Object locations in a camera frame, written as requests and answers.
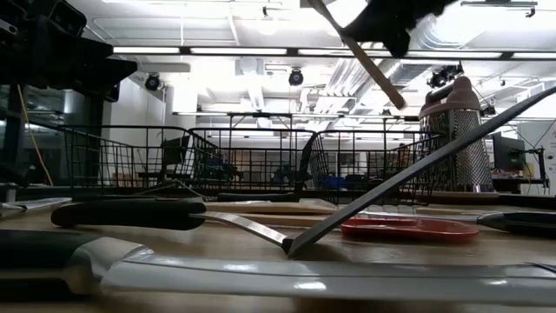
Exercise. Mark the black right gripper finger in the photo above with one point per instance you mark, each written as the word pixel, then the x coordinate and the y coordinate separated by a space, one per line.
pixel 365 31
pixel 397 41

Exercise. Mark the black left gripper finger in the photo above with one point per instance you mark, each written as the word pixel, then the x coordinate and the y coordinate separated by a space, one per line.
pixel 121 69
pixel 97 90

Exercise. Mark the wooden spoon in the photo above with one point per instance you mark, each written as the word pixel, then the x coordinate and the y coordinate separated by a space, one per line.
pixel 374 73

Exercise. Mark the black turner with steel neck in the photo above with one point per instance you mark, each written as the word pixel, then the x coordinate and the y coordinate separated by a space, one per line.
pixel 130 215

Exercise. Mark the black ceiling track light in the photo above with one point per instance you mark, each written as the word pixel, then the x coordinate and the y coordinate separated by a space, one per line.
pixel 438 79

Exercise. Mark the pink steel box grater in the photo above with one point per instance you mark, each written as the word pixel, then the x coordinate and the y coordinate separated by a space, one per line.
pixel 452 97

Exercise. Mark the person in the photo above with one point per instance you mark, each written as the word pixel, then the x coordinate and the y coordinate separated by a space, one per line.
pixel 404 156

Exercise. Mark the overhead light bar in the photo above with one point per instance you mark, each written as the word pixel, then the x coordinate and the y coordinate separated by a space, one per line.
pixel 239 51

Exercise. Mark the black computer monitor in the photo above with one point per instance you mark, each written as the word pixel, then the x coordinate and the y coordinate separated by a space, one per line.
pixel 508 152

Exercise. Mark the black ceiling dome camera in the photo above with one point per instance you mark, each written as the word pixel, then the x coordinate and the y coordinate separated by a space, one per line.
pixel 152 81
pixel 295 77

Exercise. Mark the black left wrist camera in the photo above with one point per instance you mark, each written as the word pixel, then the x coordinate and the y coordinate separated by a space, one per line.
pixel 67 17

